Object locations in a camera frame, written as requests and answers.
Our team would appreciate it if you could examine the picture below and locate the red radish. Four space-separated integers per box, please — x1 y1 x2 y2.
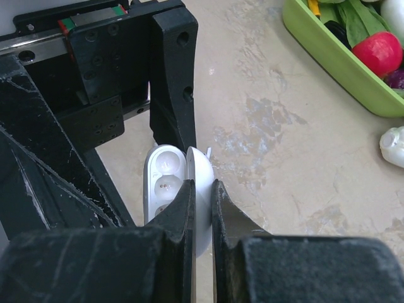
352 32 403 78

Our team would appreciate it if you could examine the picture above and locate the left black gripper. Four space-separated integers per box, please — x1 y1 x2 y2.
0 0 152 241

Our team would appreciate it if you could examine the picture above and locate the green plastic tray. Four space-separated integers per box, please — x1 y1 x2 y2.
282 1 403 118

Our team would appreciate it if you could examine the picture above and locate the large napa cabbage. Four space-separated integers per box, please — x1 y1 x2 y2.
379 126 404 168

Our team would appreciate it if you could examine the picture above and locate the purple onion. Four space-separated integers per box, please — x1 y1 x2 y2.
384 69 404 90

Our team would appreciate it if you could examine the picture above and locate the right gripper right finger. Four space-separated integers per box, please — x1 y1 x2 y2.
211 180 403 302

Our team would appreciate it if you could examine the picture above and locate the white daikon radish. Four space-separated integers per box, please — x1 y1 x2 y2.
381 0 403 32

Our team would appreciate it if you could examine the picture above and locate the white oval charging case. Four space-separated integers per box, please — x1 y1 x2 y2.
143 145 215 257

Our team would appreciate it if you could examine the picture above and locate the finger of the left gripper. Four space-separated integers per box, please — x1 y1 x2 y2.
150 1 198 150

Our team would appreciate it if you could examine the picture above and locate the white earbud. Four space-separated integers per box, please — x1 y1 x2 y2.
205 146 212 160

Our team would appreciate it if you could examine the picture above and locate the dark green leafy vegetable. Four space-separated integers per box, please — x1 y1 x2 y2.
319 1 391 47

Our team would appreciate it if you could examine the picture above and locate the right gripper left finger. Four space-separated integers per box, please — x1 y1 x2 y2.
1 180 196 302

